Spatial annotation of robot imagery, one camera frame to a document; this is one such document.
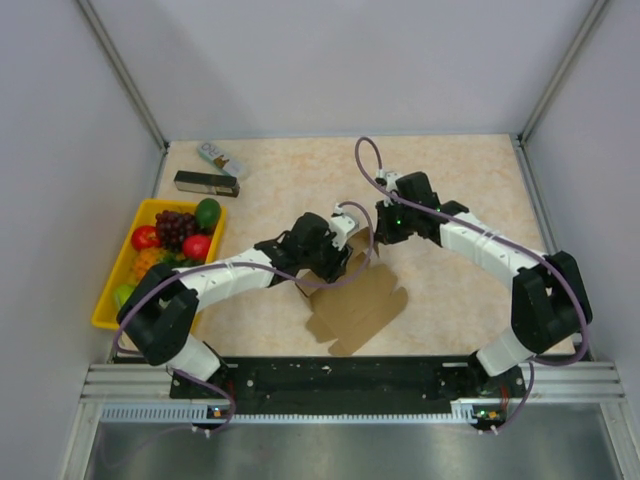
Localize left frame post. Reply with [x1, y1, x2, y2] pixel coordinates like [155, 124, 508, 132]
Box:
[73, 0, 169, 154]

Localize yellow plastic tray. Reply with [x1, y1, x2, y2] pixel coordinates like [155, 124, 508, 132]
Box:
[91, 199, 227, 330]

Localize grey cable duct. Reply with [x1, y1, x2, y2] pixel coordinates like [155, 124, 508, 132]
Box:
[100, 403, 503, 425]

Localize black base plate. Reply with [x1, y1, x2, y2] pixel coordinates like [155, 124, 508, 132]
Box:
[169, 354, 526, 416]

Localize orange toy pineapple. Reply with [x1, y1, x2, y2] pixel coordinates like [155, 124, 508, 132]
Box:
[130, 247, 203, 282]

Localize purple toy grapes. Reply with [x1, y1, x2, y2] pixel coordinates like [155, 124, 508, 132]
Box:
[155, 210, 199, 253]

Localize teal white snack box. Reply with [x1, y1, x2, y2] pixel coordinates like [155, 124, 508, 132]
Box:
[196, 142, 249, 180]

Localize frame post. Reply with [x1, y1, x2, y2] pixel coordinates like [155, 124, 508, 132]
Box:
[73, 0, 169, 154]
[517, 0, 612, 145]

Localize green toy lime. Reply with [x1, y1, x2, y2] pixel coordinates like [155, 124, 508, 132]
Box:
[195, 198, 221, 230]

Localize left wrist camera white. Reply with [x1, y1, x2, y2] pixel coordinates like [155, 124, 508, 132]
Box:
[328, 204, 359, 250]

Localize red toy apple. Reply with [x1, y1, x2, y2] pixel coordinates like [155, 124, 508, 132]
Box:
[130, 225, 162, 251]

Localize red toy tomato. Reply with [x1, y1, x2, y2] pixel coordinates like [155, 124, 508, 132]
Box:
[182, 234, 211, 261]

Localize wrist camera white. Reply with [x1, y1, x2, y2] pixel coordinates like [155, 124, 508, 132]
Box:
[375, 169, 401, 192]
[328, 204, 359, 250]

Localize aluminium frame rail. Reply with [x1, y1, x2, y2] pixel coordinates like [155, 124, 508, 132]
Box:
[81, 357, 625, 415]

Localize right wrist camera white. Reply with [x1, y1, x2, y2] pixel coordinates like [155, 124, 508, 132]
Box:
[375, 169, 401, 192]

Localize green toy pear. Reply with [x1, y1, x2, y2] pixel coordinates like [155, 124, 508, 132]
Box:
[113, 284, 135, 310]

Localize right frame post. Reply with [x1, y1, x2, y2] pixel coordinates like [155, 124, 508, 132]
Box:
[517, 0, 612, 145]

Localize black rectangular box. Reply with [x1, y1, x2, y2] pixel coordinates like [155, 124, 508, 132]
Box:
[174, 170, 240, 197]

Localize brown cardboard paper box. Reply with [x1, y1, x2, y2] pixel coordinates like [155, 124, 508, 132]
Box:
[297, 228, 408, 357]

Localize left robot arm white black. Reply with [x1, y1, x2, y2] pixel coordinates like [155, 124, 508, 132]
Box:
[117, 212, 359, 397]

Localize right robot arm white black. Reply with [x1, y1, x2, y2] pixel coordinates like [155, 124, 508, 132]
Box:
[375, 170, 593, 396]

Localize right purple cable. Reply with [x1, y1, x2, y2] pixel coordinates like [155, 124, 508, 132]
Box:
[354, 137, 591, 436]

